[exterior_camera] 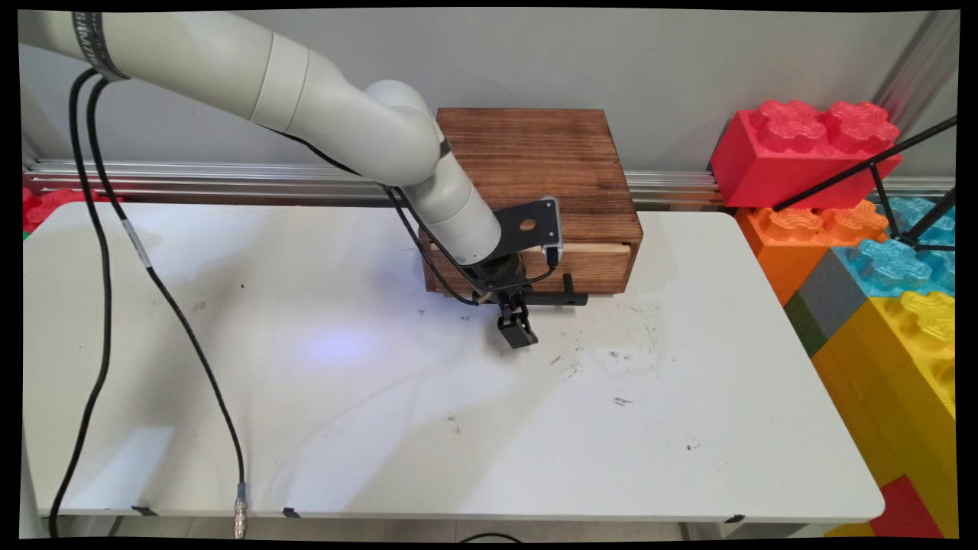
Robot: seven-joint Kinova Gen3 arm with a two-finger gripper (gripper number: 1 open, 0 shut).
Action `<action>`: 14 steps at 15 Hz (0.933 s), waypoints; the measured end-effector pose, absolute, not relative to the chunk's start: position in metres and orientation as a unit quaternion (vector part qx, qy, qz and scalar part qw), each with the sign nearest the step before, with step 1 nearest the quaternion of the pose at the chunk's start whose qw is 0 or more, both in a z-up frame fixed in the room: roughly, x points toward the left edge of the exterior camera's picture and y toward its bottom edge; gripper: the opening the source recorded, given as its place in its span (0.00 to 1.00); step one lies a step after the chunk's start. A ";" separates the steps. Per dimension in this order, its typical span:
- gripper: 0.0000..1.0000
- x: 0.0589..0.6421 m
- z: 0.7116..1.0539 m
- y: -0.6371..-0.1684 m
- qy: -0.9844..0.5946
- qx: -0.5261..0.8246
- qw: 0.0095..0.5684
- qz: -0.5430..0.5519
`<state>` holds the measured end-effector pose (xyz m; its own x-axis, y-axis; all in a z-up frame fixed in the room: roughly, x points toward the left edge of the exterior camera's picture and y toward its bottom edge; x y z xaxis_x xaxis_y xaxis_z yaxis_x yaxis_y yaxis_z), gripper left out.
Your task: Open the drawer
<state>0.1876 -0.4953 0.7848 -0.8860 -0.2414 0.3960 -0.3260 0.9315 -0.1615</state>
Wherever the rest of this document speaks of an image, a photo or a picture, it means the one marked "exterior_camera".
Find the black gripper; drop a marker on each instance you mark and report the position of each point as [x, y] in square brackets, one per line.
[497, 273]

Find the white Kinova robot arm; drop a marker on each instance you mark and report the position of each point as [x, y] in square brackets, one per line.
[229, 69]

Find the light wooden drawer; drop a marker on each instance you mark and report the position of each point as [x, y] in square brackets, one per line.
[596, 266]

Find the brown wooden drawer box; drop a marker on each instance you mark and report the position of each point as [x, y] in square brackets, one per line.
[535, 168]

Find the orange foam brick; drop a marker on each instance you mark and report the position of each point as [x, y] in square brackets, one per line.
[787, 244]

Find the black tape piece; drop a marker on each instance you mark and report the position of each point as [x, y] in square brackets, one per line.
[733, 519]
[143, 510]
[290, 512]

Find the large red foam brick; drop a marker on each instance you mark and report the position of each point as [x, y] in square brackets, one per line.
[802, 156]

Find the yellow foam brick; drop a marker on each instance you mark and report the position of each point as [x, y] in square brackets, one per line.
[894, 382]

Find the blue foam brick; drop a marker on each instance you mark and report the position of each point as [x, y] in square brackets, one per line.
[894, 263]

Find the black tripod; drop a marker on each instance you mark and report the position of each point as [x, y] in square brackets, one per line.
[890, 195]

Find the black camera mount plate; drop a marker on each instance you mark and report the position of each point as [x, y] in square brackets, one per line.
[527, 223]

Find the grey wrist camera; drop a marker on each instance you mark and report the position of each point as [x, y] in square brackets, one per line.
[555, 226]

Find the aluminium rail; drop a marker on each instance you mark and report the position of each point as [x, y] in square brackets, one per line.
[229, 179]

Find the aluminium post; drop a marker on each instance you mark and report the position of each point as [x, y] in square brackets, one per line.
[917, 65]

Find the red foam brick behind rail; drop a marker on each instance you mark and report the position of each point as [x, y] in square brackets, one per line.
[50, 208]

